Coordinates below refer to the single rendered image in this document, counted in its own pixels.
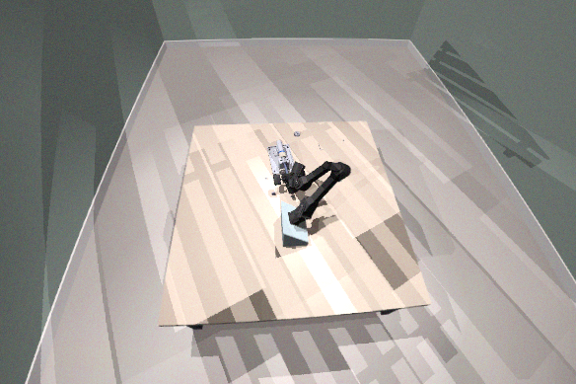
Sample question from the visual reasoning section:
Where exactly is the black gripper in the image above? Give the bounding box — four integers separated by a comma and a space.
273, 171, 306, 186

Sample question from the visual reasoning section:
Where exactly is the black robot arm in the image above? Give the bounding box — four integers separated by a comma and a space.
285, 161, 351, 225

